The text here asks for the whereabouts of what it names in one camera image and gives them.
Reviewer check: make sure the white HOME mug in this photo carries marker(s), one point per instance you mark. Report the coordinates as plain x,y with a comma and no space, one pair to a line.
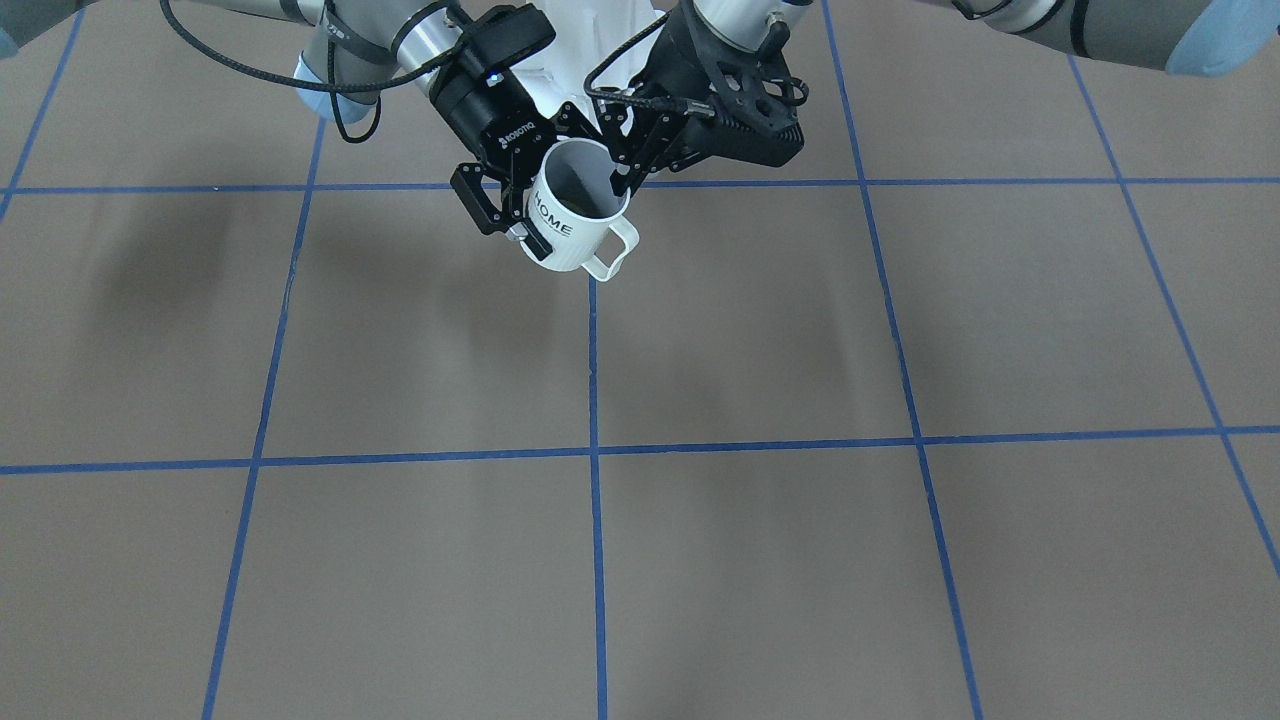
582,217

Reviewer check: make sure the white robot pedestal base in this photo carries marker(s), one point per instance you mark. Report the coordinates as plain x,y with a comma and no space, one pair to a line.
587,32

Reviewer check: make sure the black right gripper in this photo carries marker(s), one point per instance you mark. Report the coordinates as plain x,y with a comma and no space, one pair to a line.
483,122

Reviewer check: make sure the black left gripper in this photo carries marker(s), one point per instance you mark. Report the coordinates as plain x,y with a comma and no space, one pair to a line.
678,60

